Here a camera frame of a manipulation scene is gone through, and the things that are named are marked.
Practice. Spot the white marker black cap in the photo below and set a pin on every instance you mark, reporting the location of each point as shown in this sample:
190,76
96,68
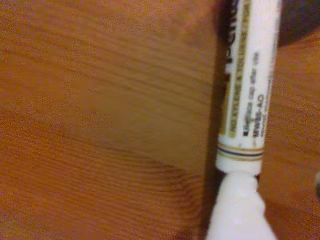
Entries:
252,75

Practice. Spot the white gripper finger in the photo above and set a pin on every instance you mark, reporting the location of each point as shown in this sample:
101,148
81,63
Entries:
237,212

